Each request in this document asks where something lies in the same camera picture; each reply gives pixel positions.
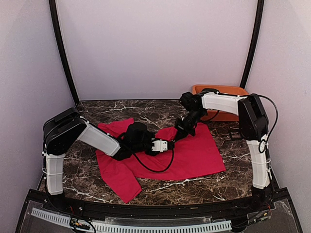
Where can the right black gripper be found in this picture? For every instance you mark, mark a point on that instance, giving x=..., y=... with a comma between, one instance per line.
x=181, y=130

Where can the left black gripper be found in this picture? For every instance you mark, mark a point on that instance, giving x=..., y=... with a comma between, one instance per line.
x=152, y=154

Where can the red t-shirt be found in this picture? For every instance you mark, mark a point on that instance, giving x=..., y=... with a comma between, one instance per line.
x=193, y=156

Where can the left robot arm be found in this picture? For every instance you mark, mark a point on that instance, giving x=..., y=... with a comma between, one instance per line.
x=61, y=131

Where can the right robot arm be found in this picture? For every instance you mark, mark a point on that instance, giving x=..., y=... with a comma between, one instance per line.
x=253, y=126

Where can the orange plastic basin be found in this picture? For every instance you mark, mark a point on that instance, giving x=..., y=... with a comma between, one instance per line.
x=222, y=106

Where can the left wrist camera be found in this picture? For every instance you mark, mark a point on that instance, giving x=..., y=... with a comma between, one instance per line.
x=161, y=145

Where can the right black frame post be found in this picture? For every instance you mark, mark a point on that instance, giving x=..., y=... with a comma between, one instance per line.
x=253, y=43

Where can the black frame post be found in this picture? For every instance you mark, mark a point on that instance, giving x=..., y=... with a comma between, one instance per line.
x=62, y=52
x=253, y=43

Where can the white slotted cable duct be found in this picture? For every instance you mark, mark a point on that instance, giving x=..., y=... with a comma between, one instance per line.
x=127, y=225

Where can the black front rail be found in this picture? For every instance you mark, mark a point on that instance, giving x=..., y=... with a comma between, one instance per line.
x=231, y=209

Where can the left black frame post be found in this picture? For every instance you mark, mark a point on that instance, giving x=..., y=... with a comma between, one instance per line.
x=62, y=52

